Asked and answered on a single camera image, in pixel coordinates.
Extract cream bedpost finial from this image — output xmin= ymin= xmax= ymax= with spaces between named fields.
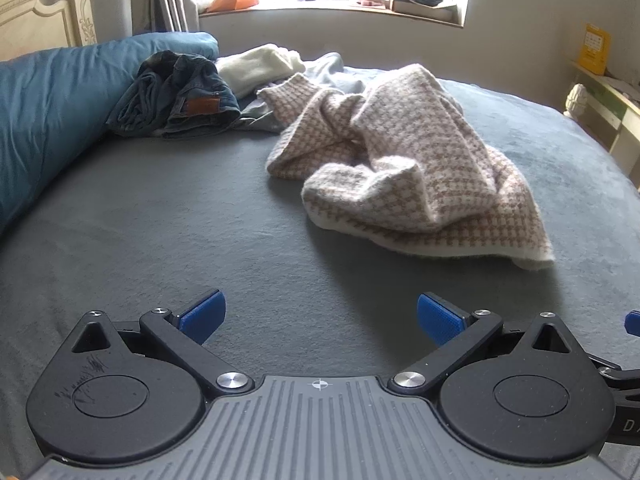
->
xmin=564 ymin=83 xmax=589 ymax=120

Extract cream wooden desk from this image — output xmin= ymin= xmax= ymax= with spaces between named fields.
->
xmin=570 ymin=60 xmax=640 ymax=181

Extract yellow box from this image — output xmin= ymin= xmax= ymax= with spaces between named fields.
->
xmin=577 ymin=22 xmax=612 ymax=73

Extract cream carved headboard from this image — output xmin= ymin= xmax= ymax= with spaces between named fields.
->
xmin=0 ymin=0 xmax=98 ymax=61

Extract light grey garment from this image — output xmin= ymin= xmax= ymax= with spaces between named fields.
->
xmin=235 ymin=52 xmax=371 ymax=133

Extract white shoe box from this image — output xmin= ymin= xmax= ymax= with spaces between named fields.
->
xmin=391 ymin=0 xmax=460 ymax=23

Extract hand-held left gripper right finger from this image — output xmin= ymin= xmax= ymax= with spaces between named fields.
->
xmin=387 ymin=294 xmax=576 ymax=396

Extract blue jeans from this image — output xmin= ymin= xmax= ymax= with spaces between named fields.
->
xmin=105 ymin=51 xmax=242 ymax=140

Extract cream white garment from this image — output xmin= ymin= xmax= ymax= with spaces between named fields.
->
xmin=215 ymin=44 xmax=307 ymax=100

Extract houndstooth knit cardigan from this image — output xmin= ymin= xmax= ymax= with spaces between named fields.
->
xmin=256 ymin=64 xmax=556 ymax=272

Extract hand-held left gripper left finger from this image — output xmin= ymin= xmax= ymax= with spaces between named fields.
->
xmin=70 ymin=288 xmax=253 ymax=397

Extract grey fleece bed blanket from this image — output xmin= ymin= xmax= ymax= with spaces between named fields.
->
xmin=0 ymin=65 xmax=640 ymax=480

